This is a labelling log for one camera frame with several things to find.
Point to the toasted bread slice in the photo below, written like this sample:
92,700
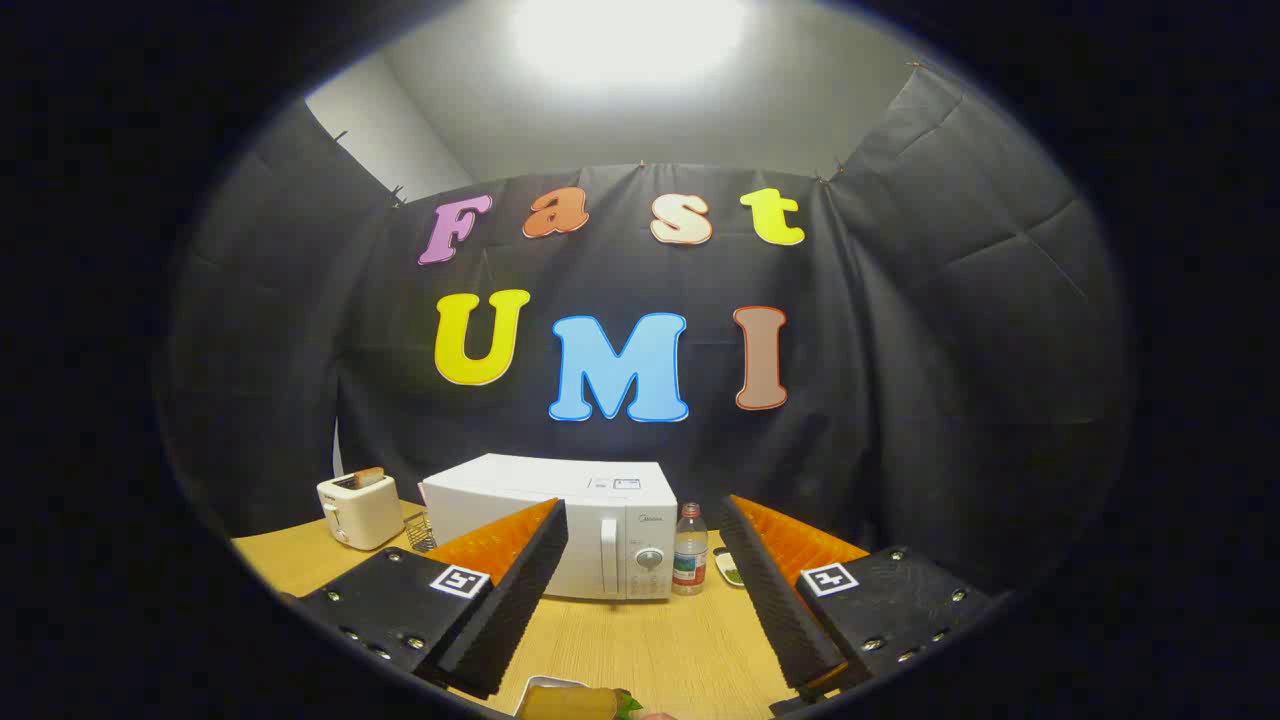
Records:
369,477

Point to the white microwave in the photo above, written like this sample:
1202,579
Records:
590,490

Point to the white plate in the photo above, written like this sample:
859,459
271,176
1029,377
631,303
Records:
530,690

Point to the white toaster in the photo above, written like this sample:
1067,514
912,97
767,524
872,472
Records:
360,515

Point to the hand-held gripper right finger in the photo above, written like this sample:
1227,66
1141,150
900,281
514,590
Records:
775,600

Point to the white divided dish of beans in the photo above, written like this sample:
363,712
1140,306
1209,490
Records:
730,570

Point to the sandwich with lettuce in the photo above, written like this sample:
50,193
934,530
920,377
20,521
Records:
575,704

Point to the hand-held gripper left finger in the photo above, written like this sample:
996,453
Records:
505,610

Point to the clear plastic water bottle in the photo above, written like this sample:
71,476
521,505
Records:
689,555

